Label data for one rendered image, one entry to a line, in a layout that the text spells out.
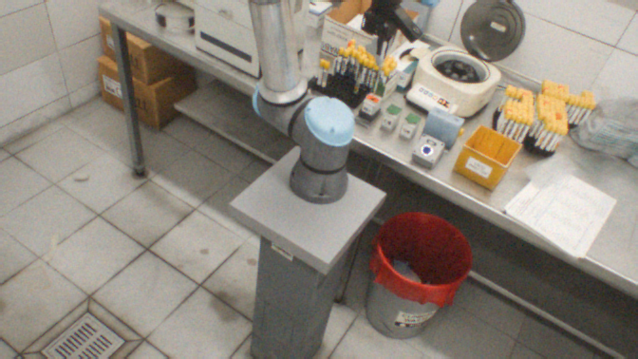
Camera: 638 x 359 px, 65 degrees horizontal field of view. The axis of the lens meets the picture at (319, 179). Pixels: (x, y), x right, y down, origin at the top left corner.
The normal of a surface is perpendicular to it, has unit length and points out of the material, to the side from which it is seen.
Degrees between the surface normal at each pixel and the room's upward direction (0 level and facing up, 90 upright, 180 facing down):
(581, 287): 0
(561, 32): 90
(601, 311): 0
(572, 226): 0
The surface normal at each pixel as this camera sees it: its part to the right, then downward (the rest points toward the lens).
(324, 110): 0.22, -0.64
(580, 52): -0.54, 0.54
